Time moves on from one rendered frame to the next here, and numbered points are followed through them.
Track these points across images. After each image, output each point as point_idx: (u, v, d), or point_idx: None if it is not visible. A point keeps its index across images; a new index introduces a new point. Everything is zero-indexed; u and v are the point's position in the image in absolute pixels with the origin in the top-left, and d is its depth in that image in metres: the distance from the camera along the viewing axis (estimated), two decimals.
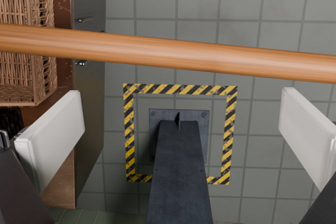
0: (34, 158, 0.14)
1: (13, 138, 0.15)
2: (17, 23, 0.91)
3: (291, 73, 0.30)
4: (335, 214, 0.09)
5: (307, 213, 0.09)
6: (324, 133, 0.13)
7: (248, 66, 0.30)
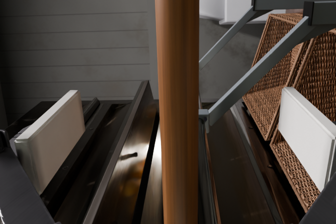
0: (34, 158, 0.14)
1: (13, 138, 0.15)
2: None
3: None
4: (335, 214, 0.09)
5: (307, 213, 0.09)
6: (324, 133, 0.13)
7: None
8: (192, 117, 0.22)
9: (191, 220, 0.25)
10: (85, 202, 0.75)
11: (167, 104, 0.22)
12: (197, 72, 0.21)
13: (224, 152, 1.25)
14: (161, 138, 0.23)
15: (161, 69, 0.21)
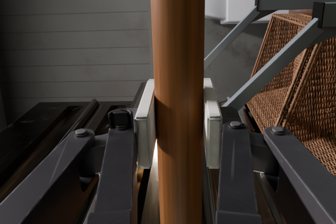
0: (149, 134, 0.15)
1: None
2: None
3: None
4: (238, 188, 0.10)
5: (219, 195, 0.10)
6: (206, 114, 0.16)
7: None
8: (195, 143, 0.18)
9: None
10: (81, 212, 0.72)
11: (165, 128, 0.18)
12: (202, 89, 0.18)
13: None
14: (159, 166, 0.20)
15: (158, 86, 0.18)
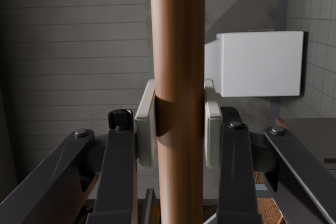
0: (150, 134, 0.15)
1: None
2: None
3: None
4: (238, 188, 0.10)
5: (219, 195, 0.10)
6: (206, 114, 0.16)
7: None
8: (196, 157, 0.19)
9: None
10: None
11: (167, 143, 0.18)
12: (202, 105, 0.18)
13: None
14: (160, 179, 0.20)
15: (159, 102, 0.18)
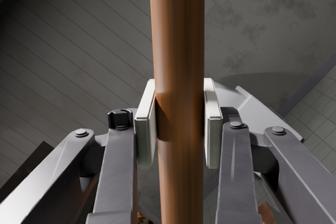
0: (150, 134, 0.15)
1: None
2: None
3: None
4: (238, 188, 0.10)
5: (219, 195, 0.10)
6: (206, 114, 0.16)
7: None
8: (196, 160, 0.19)
9: None
10: None
11: (167, 147, 0.19)
12: (202, 108, 0.18)
13: None
14: (161, 182, 0.20)
15: (159, 106, 0.18)
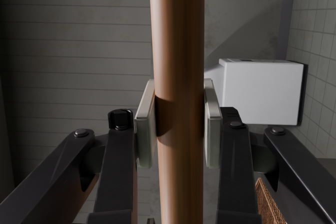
0: (150, 134, 0.15)
1: None
2: None
3: None
4: (238, 188, 0.10)
5: (219, 195, 0.10)
6: (206, 114, 0.16)
7: None
8: (196, 162, 0.19)
9: None
10: None
11: (167, 149, 0.19)
12: (202, 111, 0.18)
13: None
14: (160, 184, 0.20)
15: (159, 108, 0.18)
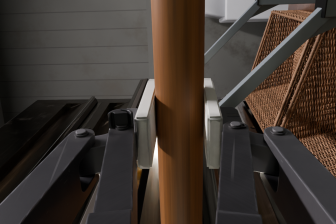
0: (150, 134, 0.15)
1: None
2: None
3: None
4: (238, 188, 0.10)
5: (219, 195, 0.10)
6: (206, 114, 0.16)
7: None
8: (195, 157, 0.19)
9: None
10: None
11: (166, 143, 0.18)
12: (202, 105, 0.18)
13: None
14: (160, 179, 0.20)
15: (159, 102, 0.18)
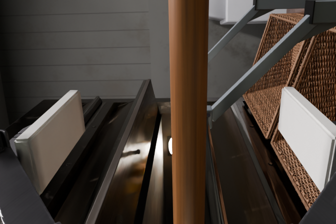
0: (34, 158, 0.14)
1: (13, 138, 0.15)
2: None
3: None
4: (335, 214, 0.09)
5: (307, 213, 0.09)
6: (324, 133, 0.13)
7: None
8: (200, 136, 0.25)
9: None
10: (90, 197, 0.77)
11: (179, 125, 0.24)
12: (206, 96, 0.24)
13: (225, 149, 1.27)
14: (173, 154, 0.26)
15: (173, 94, 0.24)
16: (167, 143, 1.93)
